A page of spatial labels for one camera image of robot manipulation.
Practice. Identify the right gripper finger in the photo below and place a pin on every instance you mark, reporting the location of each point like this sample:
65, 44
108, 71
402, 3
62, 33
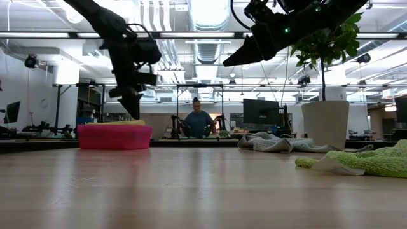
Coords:
246, 54

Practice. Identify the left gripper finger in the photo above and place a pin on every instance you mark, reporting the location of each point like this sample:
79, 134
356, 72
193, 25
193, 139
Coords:
133, 106

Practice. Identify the yellow microfiber towel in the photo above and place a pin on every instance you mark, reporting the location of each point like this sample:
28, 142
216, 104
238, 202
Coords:
121, 122

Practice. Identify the grey microfiber towel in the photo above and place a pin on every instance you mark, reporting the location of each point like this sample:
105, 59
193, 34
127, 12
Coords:
280, 143

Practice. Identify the green microfiber towel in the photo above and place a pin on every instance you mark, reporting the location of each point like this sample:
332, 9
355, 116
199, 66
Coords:
375, 160

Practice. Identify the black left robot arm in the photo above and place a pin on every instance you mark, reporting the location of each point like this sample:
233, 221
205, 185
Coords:
101, 19

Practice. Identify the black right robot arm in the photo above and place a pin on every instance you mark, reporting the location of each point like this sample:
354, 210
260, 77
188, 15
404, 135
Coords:
337, 12

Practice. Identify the black background robot arm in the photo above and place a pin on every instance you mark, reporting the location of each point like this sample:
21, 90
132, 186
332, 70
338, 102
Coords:
219, 122
178, 125

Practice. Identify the pink plastic bin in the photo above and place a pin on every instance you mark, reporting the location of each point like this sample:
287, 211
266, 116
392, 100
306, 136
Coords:
114, 138

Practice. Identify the black overhead crossbar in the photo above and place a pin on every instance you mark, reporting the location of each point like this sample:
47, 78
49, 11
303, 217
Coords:
190, 35

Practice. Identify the black computer monitor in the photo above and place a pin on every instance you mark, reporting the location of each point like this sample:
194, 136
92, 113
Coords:
260, 111
13, 111
401, 109

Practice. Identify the person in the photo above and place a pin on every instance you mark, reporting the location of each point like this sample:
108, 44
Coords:
198, 122

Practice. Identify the black metal rack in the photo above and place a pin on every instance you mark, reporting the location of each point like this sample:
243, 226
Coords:
58, 105

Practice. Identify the green potted tree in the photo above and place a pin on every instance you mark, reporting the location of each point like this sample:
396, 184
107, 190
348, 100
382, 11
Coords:
324, 124

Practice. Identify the white paper tag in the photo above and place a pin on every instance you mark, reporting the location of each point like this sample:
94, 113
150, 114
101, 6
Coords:
334, 165

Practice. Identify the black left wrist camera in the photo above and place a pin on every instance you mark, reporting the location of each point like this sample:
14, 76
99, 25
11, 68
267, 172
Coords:
147, 51

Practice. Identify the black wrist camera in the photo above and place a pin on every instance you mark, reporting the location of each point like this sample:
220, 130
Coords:
147, 51
257, 11

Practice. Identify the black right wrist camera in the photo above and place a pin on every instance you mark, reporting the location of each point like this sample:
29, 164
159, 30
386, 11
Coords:
257, 11

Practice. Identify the black gantry frame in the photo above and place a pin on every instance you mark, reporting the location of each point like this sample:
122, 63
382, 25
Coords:
177, 101

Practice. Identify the silver ventilation duct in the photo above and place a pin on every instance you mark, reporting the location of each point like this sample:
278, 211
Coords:
208, 16

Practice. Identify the black hanging camera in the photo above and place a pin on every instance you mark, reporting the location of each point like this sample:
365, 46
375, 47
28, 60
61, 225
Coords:
363, 58
31, 61

